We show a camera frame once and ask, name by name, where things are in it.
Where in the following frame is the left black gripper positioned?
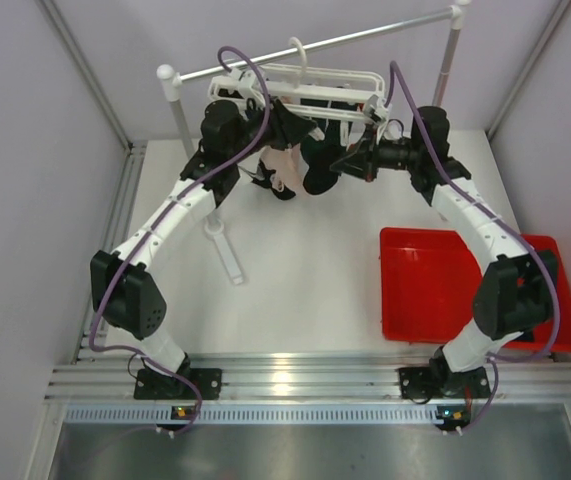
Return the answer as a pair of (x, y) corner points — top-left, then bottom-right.
(227, 95), (316, 163)

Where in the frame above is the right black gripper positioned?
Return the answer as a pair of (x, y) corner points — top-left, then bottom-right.
(331, 123), (422, 184)

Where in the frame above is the dark green sock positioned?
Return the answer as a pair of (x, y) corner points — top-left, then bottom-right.
(300, 136), (344, 195)

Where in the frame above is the white clip sock hanger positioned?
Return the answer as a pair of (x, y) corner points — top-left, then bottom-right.
(208, 64), (390, 124)

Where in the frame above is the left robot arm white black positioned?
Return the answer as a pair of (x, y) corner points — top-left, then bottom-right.
(90, 99), (316, 397)

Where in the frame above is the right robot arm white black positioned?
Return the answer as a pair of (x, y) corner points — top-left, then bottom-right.
(331, 106), (560, 398)

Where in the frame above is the dark teal sock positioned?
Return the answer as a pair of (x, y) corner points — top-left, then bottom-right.
(299, 97), (366, 151)

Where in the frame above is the pink sock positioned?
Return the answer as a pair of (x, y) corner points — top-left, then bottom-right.
(260, 146), (306, 194)

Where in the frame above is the black sock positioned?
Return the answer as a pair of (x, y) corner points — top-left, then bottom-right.
(252, 161), (296, 201)

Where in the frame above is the white metal drying rack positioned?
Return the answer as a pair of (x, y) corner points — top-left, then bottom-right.
(156, 1), (469, 285)

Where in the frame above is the red plastic tray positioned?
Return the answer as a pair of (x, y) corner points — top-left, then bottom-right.
(380, 227), (571, 353)

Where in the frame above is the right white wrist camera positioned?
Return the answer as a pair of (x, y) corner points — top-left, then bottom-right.
(362, 95), (404, 140)

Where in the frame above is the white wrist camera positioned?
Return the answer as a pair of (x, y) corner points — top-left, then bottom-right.
(220, 69), (266, 106)
(362, 95), (404, 140)

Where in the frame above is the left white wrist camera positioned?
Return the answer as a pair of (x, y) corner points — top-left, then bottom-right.
(220, 69), (266, 106)

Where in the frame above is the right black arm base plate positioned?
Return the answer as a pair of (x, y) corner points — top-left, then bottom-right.
(398, 366), (490, 404)

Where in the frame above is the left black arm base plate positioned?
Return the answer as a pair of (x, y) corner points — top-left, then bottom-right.
(133, 368), (222, 400)

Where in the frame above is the grey slotted cable duct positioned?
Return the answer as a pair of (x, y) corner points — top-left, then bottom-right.
(65, 404), (469, 425)

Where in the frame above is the aluminium rail frame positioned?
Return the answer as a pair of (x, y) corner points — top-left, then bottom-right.
(45, 354), (571, 404)

